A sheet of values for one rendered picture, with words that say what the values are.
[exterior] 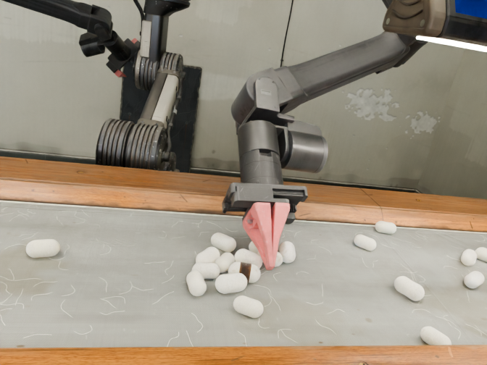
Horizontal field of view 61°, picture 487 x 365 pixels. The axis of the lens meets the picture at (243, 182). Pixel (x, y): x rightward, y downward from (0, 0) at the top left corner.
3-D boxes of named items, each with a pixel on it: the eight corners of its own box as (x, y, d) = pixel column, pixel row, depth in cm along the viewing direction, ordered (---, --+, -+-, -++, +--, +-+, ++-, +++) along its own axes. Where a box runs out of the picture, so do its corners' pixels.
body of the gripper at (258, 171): (309, 198, 52) (302, 150, 56) (231, 195, 50) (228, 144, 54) (293, 219, 58) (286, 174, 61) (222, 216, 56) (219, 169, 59)
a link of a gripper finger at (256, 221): (317, 260, 48) (306, 189, 53) (259, 259, 47) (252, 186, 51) (298, 277, 54) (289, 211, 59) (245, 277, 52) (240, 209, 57)
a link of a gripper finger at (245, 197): (298, 260, 48) (288, 188, 52) (238, 259, 46) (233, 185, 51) (280, 277, 54) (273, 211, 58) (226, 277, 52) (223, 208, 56)
